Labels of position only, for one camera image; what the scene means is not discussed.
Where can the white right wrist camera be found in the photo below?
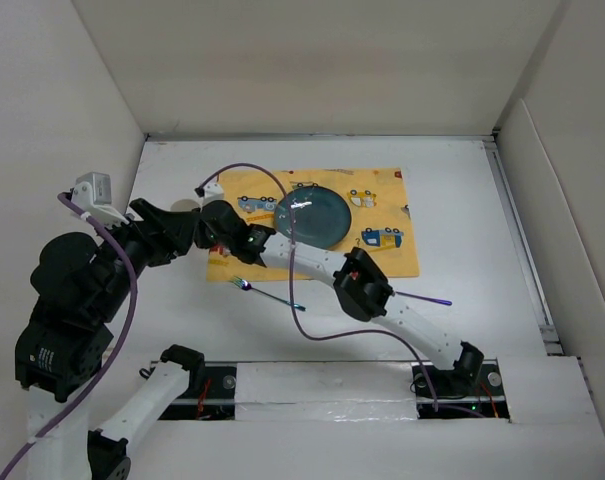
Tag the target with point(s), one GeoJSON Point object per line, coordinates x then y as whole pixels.
{"type": "Point", "coordinates": [210, 189]}

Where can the pink cup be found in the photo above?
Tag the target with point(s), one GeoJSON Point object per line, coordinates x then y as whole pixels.
{"type": "Point", "coordinates": [184, 205]}

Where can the iridescent fork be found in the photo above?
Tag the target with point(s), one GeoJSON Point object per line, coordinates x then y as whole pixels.
{"type": "Point", "coordinates": [245, 285]}

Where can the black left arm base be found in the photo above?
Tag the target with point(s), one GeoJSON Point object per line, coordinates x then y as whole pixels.
{"type": "Point", "coordinates": [215, 401]}

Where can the purple iridescent spoon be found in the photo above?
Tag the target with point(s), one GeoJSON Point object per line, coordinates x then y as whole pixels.
{"type": "Point", "coordinates": [424, 298]}

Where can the teal round plate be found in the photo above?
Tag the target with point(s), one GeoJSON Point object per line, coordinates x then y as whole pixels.
{"type": "Point", "coordinates": [317, 216]}

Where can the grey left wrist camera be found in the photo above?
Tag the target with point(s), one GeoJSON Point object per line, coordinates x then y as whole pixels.
{"type": "Point", "coordinates": [92, 195]}

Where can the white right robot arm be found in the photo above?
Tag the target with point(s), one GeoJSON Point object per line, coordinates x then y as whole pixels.
{"type": "Point", "coordinates": [363, 291]}

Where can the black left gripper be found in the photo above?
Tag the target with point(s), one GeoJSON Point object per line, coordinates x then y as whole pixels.
{"type": "Point", "coordinates": [170, 232]}

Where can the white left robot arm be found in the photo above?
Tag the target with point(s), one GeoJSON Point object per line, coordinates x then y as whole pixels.
{"type": "Point", "coordinates": [87, 296]}

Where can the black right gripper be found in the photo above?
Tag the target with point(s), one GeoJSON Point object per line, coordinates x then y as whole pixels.
{"type": "Point", "coordinates": [201, 241]}

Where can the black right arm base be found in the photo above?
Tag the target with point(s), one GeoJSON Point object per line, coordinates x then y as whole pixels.
{"type": "Point", "coordinates": [483, 398]}

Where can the yellow cartoon print cloth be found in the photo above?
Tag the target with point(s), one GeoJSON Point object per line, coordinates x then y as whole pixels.
{"type": "Point", "coordinates": [377, 198]}

